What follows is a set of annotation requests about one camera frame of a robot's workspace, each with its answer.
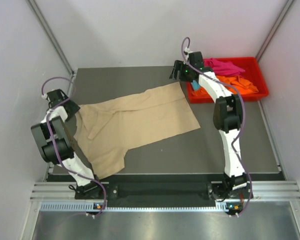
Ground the right aluminium corner post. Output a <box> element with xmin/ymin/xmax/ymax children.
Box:
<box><xmin>255</xmin><ymin>0</ymin><xmax>296</xmax><ymax>62</ymax></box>

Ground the pink t shirt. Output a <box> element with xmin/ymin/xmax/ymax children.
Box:
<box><xmin>203</xmin><ymin>58</ymin><xmax>246</xmax><ymax>77</ymax></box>

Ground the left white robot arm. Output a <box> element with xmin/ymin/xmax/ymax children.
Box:
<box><xmin>30</xmin><ymin>89</ymin><xmax>105</xmax><ymax>200</ymax></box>

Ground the light blue t shirt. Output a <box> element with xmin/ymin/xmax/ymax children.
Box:
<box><xmin>191</xmin><ymin>80</ymin><xmax>201</xmax><ymax>91</ymax></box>

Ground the red plastic bin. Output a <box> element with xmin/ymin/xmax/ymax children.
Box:
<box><xmin>186</xmin><ymin>57</ymin><xmax>269</xmax><ymax>104</ymax></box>

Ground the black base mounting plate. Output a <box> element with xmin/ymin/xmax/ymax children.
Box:
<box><xmin>74</xmin><ymin>172</ymin><xmax>253</xmax><ymax>208</ymax></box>

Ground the aluminium corner post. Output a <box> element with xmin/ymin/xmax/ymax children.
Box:
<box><xmin>25</xmin><ymin>0</ymin><xmax>75</xmax><ymax>75</ymax></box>
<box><xmin>255</xmin><ymin>0</ymin><xmax>296</xmax><ymax>62</ymax></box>

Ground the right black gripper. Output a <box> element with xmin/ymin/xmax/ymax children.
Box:
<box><xmin>168</xmin><ymin>61</ymin><xmax>193</xmax><ymax>83</ymax></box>

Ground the beige t shirt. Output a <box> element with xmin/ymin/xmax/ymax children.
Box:
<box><xmin>74</xmin><ymin>82</ymin><xmax>200</xmax><ymax>179</ymax></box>

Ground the left aluminium corner post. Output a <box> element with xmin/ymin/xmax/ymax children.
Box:
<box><xmin>25</xmin><ymin>0</ymin><xmax>75</xmax><ymax>75</ymax></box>

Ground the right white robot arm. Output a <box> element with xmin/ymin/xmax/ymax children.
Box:
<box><xmin>170</xmin><ymin>47</ymin><xmax>247</xmax><ymax>200</ymax></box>

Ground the aluminium front rail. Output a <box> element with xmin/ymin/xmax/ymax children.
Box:
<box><xmin>30</xmin><ymin>181</ymin><xmax>300</xmax><ymax>214</ymax></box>

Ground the orange t shirt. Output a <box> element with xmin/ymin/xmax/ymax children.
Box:
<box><xmin>191</xmin><ymin>75</ymin><xmax>259</xmax><ymax>98</ymax></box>

